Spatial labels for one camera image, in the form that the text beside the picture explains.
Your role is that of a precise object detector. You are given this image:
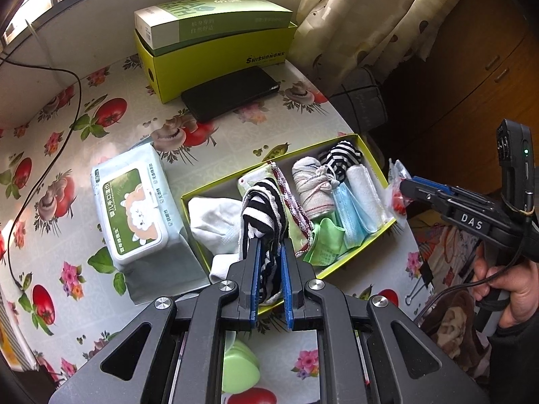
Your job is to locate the blue face mask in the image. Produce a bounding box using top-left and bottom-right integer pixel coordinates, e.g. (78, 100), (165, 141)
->
(330, 177), (380, 249)

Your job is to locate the floral plastic tablecloth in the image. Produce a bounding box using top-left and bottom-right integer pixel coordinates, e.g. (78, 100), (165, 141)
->
(0, 38), (426, 404)

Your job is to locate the cream dotted curtain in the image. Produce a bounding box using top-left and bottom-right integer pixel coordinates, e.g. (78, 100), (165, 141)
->
(288, 0), (485, 93)

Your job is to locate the grey checked cloth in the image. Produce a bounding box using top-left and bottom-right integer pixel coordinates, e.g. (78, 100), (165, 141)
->
(332, 67), (388, 135)

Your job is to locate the black charging cable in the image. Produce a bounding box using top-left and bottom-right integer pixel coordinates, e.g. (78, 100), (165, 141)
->
(0, 57), (83, 291)

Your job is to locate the black wallet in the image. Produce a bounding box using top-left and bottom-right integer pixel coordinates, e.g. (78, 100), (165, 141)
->
(181, 66), (281, 124)

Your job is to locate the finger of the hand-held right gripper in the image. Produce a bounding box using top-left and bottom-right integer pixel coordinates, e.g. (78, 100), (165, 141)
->
(410, 177), (496, 212)
(399, 181), (454, 220)

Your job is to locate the black white striped sock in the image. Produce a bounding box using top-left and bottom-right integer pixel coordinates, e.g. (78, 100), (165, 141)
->
(239, 178), (289, 306)
(318, 140), (363, 177)

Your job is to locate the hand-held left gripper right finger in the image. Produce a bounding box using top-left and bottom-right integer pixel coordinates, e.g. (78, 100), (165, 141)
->
(280, 238), (491, 404)

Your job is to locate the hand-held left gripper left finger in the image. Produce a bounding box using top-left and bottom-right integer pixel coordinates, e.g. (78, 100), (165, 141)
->
(48, 238), (264, 404)

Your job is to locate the green cloth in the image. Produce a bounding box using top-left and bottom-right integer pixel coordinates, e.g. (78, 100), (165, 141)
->
(302, 216), (352, 267)

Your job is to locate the small clear plastic packet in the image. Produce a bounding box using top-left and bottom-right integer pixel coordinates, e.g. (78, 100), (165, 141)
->
(385, 159), (411, 220)

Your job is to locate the black binder clip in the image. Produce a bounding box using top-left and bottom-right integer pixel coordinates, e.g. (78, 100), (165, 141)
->
(404, 259), (434, 306)

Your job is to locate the person's right hand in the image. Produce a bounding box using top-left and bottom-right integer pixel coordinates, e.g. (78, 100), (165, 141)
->
(471, 243), (539, 330)

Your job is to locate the green box lid tray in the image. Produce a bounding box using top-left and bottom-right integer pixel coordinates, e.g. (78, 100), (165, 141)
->
(180, 133), (399, 316)

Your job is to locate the white striped cloth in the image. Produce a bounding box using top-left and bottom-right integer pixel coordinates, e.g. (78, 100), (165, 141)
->
(292, 157), (338, 220)

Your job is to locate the person's right forearm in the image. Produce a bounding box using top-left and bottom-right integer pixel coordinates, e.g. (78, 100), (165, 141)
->
(484, 315), (539, 404)

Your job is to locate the wooden cabinet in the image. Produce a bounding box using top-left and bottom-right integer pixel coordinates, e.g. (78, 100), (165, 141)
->
(379, 0), (539, 203)

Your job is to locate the wet wipes pack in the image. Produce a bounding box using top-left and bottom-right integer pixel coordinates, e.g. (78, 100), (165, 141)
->
(90, 143), (170, 267)

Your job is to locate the green white carton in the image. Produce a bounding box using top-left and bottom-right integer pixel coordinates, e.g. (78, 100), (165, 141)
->
(134, 0), (294, 57)

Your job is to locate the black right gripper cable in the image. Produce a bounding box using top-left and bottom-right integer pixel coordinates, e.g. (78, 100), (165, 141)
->
(417, 257), (523, 325)

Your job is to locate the printed blanket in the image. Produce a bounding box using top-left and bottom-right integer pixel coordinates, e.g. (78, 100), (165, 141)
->
(406, 214), (493, 388)

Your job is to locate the green shoe box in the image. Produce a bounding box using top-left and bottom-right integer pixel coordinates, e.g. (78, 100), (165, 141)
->
(135, 21), (299, 104)

